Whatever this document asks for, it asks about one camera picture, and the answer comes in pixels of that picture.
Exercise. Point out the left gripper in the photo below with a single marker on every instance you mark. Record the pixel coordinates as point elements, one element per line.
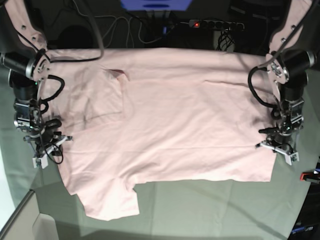
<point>281,140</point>

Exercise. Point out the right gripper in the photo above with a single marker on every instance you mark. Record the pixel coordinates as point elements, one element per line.
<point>45,151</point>

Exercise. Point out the pink t-shirt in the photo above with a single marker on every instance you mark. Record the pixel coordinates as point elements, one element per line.
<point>157,115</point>

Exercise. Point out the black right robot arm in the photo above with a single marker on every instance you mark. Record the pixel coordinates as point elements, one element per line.
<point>33,86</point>

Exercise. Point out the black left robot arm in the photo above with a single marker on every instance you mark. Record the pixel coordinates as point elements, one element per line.
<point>286,72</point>

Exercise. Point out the orange clamp right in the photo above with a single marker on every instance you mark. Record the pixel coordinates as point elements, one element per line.
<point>311,177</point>

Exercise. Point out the black round stool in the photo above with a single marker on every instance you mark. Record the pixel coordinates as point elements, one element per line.
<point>75,37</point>

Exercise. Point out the white bin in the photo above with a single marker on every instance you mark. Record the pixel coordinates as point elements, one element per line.
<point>27,223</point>

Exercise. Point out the green table cloth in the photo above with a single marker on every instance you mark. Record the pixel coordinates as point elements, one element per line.
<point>168,210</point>

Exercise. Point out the black power strip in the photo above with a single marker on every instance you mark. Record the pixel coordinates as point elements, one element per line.
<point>217,25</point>

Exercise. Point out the blue box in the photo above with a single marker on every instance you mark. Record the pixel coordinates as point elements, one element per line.
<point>155,5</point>

